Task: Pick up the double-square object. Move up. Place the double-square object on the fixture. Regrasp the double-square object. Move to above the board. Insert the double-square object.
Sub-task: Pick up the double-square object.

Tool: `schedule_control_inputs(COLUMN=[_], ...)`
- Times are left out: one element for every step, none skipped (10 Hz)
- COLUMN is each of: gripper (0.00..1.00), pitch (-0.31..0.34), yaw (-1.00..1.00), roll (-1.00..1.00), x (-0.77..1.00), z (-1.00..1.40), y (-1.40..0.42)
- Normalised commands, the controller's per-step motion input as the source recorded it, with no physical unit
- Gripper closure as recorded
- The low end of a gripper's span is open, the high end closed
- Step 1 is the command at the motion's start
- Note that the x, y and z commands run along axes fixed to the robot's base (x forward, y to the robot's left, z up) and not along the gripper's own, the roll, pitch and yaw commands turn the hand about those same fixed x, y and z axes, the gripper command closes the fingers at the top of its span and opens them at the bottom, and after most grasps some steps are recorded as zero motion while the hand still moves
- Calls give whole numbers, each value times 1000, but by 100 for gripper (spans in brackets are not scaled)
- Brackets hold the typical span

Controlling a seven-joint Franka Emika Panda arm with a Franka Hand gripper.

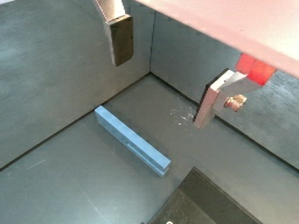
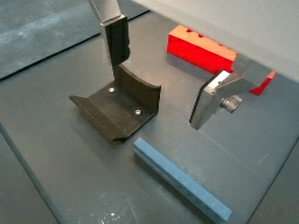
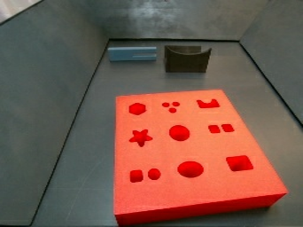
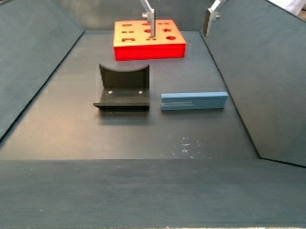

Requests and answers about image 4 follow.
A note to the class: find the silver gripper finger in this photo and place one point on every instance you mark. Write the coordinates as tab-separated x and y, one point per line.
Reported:
211	15
148	15

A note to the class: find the red foam shape board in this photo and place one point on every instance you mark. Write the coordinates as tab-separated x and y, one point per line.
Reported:
134	44

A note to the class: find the black curved holder stand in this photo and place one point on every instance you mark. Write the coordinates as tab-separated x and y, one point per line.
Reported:
126	88

